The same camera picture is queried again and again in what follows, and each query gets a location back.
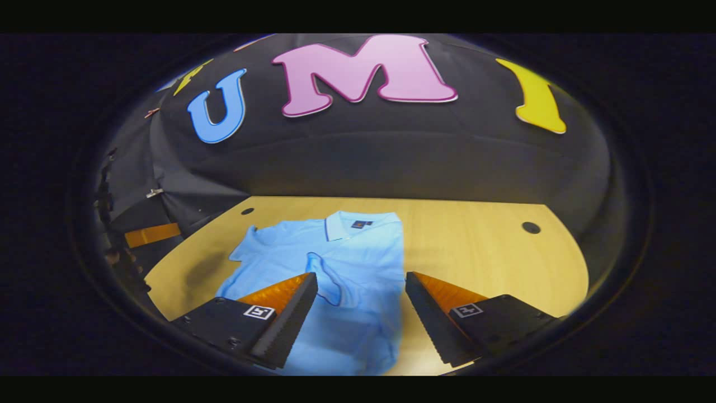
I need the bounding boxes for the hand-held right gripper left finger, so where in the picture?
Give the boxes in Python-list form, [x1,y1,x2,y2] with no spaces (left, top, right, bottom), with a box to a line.
[169,272,318,371]

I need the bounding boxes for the black backdrop cloth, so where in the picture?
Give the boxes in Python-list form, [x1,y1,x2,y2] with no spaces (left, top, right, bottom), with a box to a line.
[94,34,613,280]

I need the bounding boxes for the light blue T-shirt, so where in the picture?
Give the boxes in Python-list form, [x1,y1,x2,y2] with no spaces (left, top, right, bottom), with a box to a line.
[215,210,406,376]

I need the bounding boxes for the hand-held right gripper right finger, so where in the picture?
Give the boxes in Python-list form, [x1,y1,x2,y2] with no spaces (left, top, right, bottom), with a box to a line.
[404,271,562,369]

